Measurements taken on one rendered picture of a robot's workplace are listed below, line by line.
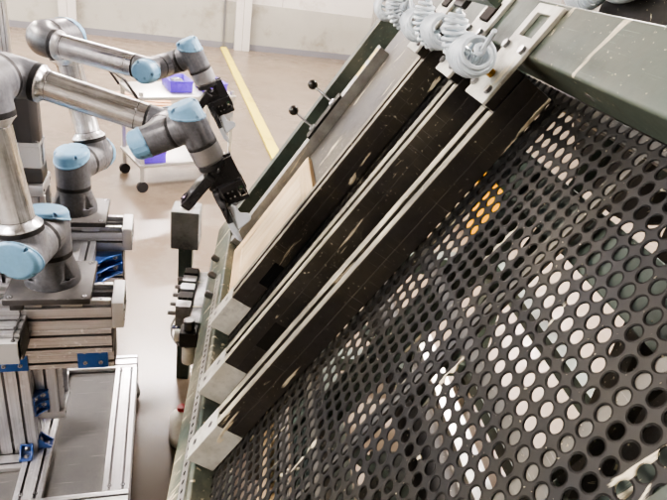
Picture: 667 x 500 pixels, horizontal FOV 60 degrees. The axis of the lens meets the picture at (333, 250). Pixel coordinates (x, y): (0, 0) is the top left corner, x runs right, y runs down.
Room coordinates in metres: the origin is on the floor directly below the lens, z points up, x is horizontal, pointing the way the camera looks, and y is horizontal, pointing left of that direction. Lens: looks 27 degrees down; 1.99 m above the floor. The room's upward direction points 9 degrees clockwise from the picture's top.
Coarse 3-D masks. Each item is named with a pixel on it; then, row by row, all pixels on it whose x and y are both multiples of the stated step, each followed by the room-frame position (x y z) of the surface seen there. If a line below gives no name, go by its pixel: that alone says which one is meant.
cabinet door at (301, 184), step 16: (304, 176) 1.93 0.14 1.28; (288, 192) 1.96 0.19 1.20; (304, 192) 1.79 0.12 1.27; (272, 208) 1.99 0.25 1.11; (288, 208) 1.83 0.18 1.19; (256, 224) 2.02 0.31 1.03; (272, 224) 1.85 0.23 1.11; (256, 240) 1.88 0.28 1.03; (240, 256) 1.90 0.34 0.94; (256, 256) 1.75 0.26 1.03; (240, 272) 1.78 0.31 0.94
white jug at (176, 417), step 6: (180, 408) 1.84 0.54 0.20; (174, 414) 1.84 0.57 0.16; (180, 414) 1.84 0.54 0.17; (174, 420) 1.82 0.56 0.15; (180, 420) 1.82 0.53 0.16; (174, 426) 1.81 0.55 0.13; (180, 426) 1.81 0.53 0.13; (174, 432) 1.81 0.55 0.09; (174, 438) 1.81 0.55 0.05; (174, 444) 1.81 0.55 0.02
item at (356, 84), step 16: (368, 64) 2.15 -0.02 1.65; (352, 80) 2.17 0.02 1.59; (352, 96) 2.15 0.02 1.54; (336, 112) 2.14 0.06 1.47; (320, 128) 2.13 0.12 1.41; (304, 144) 2.14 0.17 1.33; (304, 160) 2.12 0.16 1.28; (288, 176) 2.11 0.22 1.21; (272, 192) 2.10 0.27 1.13; (256, 208) 2.09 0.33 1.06
